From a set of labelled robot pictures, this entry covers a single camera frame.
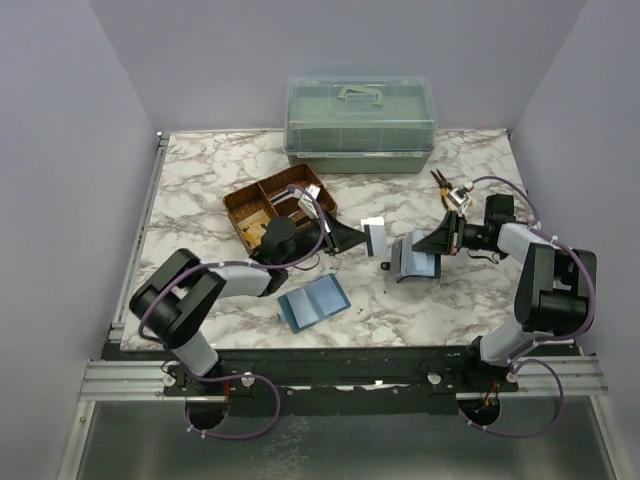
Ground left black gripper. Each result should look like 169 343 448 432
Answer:
281 209 368 267

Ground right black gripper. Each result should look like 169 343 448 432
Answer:
413 211 496 257

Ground black leather card holder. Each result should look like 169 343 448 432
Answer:
380 230 441 283

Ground brown wicker divided tray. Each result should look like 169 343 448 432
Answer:
223 163 338 254

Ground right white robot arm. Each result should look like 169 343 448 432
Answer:
412 194 597 392

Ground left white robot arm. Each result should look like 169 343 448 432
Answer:
129 214 368 395

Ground blue plastic card sleeve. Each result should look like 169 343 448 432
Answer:
278 273 351 334

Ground gold cards in tray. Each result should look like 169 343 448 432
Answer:
238 209 271 248

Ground green clear-lid storage box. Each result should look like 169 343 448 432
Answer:
284 76 438 174

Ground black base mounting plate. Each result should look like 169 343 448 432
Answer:
164 346 518 416

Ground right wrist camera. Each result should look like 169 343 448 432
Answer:
446 182 474 214

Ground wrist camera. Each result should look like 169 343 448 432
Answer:
446 182 474 214
293 184 321 219

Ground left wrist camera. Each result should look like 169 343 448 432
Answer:
293 184 321 219

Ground yellow handled pliers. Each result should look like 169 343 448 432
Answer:
430 169 453 211

